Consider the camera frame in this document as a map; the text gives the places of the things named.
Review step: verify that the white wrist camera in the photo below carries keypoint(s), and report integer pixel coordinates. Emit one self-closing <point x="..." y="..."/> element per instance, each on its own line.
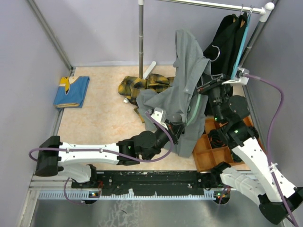
<point x="240" y="78"/>
<point x="159" y="115"/>

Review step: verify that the black hanging garments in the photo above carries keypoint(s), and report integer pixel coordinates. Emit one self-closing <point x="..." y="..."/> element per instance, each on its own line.
<point x="223" y="52"/>

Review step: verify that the metal clothes rack pole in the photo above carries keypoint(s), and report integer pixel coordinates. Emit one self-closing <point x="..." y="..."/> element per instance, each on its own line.
<point x="141" y="16"/>

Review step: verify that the horizontal metal clothes rail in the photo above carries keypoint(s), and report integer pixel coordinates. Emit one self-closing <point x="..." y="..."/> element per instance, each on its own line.
<point x="261" y="11"/>

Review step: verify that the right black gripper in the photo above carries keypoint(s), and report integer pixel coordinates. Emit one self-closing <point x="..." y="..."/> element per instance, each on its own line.
<point x="208" y="82"/>

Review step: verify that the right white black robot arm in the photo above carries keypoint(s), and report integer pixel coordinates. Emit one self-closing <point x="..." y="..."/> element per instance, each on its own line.
<point x="276" y="197"/>

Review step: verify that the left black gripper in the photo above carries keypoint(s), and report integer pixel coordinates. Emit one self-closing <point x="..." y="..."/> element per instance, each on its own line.
<point x="175" y="131"/>

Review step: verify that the folded blue shirt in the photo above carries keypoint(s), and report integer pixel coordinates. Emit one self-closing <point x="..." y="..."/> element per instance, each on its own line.
<point x="71" y="92"/>

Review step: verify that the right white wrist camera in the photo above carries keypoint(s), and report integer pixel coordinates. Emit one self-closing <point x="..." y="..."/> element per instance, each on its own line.
<point x="240" y="78"/>

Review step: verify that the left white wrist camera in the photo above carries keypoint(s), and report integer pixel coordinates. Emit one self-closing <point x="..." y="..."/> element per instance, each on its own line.
<point x="159" y="115"/>

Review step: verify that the grey button-up shirt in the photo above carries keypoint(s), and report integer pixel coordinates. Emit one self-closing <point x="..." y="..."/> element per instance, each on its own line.
<point x="179" y="99"/>

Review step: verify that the orange wooden compartment tray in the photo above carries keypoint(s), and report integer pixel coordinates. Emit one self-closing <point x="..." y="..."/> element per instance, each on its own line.
<point x="206" y="157"/>

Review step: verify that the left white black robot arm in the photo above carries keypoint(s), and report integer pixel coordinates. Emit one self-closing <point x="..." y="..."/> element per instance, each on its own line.
<point x="77" y="161"/>

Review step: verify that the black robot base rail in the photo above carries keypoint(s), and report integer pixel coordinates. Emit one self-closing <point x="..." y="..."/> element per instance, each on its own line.
<point x="148" y="183"/>

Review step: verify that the white rack foot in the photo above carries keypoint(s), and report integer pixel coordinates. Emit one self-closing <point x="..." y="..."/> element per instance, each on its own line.
<point x="149" y="70"/>

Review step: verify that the yellow black plaid shirt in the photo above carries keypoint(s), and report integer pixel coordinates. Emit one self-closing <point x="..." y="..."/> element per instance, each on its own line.
<point x="131" y="86"/>

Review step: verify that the rolled black orange tie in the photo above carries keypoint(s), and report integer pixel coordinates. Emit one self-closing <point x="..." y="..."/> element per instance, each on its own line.
<point x="215" y="139"/>

